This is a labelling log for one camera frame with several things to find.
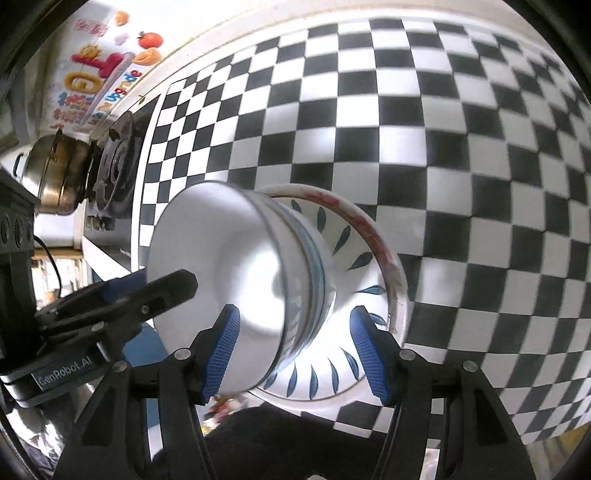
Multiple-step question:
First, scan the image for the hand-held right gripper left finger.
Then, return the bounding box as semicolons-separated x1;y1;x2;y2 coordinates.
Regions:
53;304;242;480

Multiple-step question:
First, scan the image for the stainless steel pot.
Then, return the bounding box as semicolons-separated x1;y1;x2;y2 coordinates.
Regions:
13;130;94;216

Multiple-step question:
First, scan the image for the black white checkered tablecloth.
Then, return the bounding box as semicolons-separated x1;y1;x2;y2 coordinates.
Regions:
131;17;591;446

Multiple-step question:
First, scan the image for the blue floral bowl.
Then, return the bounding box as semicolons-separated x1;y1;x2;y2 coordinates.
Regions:
272;196;340;370

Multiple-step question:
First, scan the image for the black gas stove burner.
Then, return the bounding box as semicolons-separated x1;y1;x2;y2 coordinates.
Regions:
82;99;158;273

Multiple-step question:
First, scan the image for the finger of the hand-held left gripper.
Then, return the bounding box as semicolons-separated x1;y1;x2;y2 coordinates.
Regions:
55;271;149;311
34;270;200;344

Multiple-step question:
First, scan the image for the black cable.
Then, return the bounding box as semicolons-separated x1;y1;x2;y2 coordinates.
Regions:
32;235;64;296

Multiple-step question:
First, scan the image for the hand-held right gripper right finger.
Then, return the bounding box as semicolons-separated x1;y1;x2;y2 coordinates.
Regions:
349;306;537;480

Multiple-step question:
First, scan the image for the colourful wall poster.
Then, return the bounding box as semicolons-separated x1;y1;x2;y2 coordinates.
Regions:
41;9;163;132

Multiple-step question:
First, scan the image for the pink floral plate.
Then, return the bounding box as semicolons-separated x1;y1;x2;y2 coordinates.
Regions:
261;184;410;408

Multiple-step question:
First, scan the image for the plain white bowl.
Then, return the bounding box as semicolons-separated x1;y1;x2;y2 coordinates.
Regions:
147;181;289;398

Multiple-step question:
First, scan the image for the blue leaf pattern plate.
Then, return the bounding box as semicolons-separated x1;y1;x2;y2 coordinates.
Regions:
249;196;393;403

